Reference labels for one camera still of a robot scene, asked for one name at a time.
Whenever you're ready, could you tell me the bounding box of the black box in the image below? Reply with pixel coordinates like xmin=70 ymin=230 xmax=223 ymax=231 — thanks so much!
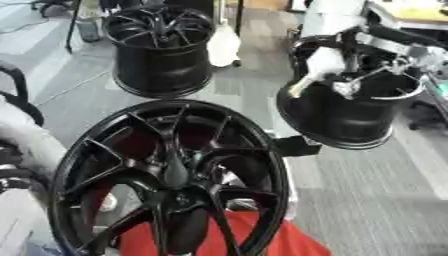
xmin=271 ymin=134 xmax=324 ymax=158

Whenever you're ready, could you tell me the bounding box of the black chair base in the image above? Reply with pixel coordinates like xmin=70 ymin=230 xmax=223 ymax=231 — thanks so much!
xmin=404 ymin=99 xmax=448 ymax=132

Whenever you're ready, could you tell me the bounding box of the black wheel rim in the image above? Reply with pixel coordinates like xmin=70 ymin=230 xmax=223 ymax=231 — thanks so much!
xmin=99 ymin=4 xmax=219 ymax=100
xmin=274 ymin=34 xmax=429 ymax=151

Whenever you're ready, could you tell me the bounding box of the white plastic bottle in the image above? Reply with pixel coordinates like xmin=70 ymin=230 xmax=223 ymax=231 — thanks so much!
xmin=204 ymin=19 xmax=244 ymax=69

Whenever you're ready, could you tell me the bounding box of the desk with yellow top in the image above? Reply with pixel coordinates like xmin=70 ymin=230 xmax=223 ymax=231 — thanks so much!
xmin=369 ymin=0 xmax=448 ymax=32

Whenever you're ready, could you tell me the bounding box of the black tripod leg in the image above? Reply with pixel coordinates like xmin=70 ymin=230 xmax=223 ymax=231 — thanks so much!
xmin=63 ymin=0 xmax=84 ymax=55

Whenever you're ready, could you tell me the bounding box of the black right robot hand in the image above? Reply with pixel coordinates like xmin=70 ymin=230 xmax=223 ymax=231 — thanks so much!
xmin=329 ymin=58 xmax=424 ymax=102

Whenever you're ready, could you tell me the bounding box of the large black spoked wheel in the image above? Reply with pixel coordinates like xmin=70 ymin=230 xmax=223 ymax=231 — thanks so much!
xmin=47 ymin=99 xmax=293 ymax=256

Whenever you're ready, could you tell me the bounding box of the grey waste bin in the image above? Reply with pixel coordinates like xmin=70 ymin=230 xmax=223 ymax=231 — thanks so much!
xmin=73 ymin=15 xmax=105 ymax=44

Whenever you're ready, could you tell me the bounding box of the person's hand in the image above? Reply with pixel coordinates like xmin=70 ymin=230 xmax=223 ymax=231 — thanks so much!
xmin=285 ymin=76 xmax=312 ymax=100

